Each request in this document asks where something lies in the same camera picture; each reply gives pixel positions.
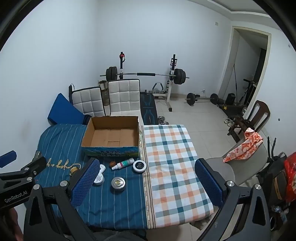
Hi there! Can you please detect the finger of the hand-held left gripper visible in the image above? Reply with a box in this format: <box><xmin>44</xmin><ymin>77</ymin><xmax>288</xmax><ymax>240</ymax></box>
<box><xmin>0</xmin><ymin>151</ymin><xmax>17</xmax><ymax>168</ymax></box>
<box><xmin>20</xmin><ymin>156</ymin><xmax>47</xmax><ymax>179</ymax></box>

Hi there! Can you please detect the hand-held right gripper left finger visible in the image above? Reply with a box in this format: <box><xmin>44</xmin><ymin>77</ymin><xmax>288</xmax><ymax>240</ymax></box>
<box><xmin>23</xmin><ymin>158</ymin><xmax>100</xmax><ymax>241</ymax></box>

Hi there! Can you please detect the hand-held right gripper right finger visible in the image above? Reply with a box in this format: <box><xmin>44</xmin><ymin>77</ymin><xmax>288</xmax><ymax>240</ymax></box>
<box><xmin>195</xmin><ymin>158</ymin><xmax>272</xmax><ymax>241</ymax></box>

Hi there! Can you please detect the white round container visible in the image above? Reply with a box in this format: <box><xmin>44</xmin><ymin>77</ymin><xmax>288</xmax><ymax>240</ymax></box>
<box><xmin>94</xmin><ymin>173</ymin><xmax>105</xmax><ymax>186</ymax></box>

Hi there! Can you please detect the silver round jar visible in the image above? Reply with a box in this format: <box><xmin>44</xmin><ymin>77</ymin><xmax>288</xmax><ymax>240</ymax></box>
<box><xmin>111</xmin><ymin>177</ymin><xmax>126</xmax><ymax>192</ymax></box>

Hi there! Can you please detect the white spray bottle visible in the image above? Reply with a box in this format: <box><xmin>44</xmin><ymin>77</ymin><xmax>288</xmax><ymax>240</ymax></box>
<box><xmin>111</xmin><ymin>158</ymin><xmax>135</xmax><ymax>171</ymax></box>

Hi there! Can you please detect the cardboard box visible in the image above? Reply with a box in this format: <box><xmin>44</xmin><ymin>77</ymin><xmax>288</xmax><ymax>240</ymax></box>
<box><xmin>81</xmin><ymin>116</ymin><xmax>142</xmax><ymax>158</ymax></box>

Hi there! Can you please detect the white jar with black lid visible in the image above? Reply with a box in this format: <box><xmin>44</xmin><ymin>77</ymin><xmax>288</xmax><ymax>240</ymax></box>
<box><xmin>132</xmin><ymin>160</ymin><xmax>147</xmax><ymax>173</ymax></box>

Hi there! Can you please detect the grey chair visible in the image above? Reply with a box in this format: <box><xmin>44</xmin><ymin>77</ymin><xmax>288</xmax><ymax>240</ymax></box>
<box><xmin>205</xmin><ymin>139</ymin><xmax>269</xmax><ymax>186</ymax></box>

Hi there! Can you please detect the plaid checked cloth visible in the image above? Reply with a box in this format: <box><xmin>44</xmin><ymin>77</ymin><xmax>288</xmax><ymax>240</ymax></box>
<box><xmin>142</xmin><ymin>125</ymin><xmax>213</xmax><ymax>229</ymax></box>

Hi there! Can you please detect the blue striped cloth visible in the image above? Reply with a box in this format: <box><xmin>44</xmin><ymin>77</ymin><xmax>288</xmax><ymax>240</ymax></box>
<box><xmin>34</xmin><ymin>124</ymin><xmax>151</xmax><ymax>231</ymax></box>

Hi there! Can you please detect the orange patterned cloth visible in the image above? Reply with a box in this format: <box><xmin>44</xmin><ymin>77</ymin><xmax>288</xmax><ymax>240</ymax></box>
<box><xmin>223</xmin><ymin>127</ymin><xmax>263</xmax><ymax>163</ymax></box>

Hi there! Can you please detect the blue foam mat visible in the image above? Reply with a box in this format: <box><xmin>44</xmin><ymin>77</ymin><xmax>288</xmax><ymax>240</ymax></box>
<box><xmin>47</xmin><ymin>93</ymin><xmax>86</xmax><ymax>126</ymax></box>

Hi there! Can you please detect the black backpack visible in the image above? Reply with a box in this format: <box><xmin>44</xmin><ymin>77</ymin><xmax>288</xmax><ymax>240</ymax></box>
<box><xmin>257</xmin><ymin>152</ymin><xmax>289</xmax><ymax>202</ymax></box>

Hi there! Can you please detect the white padded chair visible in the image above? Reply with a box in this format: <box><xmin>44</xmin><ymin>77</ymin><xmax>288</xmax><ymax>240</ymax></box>
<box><xmin>72</xmin><ymin>87</ymin><xmax>105</xmax><ymax>117</ymax></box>
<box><xmin>108</xmin><ymin>79</ymin><xmax>141</xmax><ymax>116</ymax></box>

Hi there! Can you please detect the red plastic bag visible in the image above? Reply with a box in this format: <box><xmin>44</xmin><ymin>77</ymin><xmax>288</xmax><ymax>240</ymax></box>
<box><xmin>284</xmin><ymin>154</ymin><xmax>296</xmax><ymax>197</ymax></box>

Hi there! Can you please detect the short barbell with black plates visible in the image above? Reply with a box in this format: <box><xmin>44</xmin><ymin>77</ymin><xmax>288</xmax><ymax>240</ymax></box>
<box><xmin>184</xmin><ymin>93</ymin><xmax>219</xmax><ymax>106</ymax></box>

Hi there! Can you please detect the dark wooden chair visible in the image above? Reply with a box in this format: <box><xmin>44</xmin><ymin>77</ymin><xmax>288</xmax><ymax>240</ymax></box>
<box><xmin>228</xmin><ymin>100</ymin><xmax>270</xmax><ymax>143</ymax></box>

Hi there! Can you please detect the black weight bench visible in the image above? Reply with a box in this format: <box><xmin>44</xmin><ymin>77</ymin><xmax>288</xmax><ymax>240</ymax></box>
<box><xmin>140</xmin><ymin>91</ymin><xmax>159</xmax><ymax>126</ymax></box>

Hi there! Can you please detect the white barbell rack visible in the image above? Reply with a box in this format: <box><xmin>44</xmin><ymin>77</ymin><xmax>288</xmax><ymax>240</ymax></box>
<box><xmin>118</xmin><ymin>52</ymin><xmax>178</xmax><ymax>113</ymax></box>

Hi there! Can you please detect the long barbell with black plates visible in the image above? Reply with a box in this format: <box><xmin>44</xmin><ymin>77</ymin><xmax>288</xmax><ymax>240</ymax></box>
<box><xmin>100</xmin><ymin>67</ymin><xmax>190</xmax><ymax>85</ymax></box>

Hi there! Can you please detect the white door frame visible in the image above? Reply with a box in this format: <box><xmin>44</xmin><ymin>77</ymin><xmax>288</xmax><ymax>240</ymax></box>
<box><xmin>218</xmin><ymin>26</ymin><xmax>271</xmax><ymax>105</ymax></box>

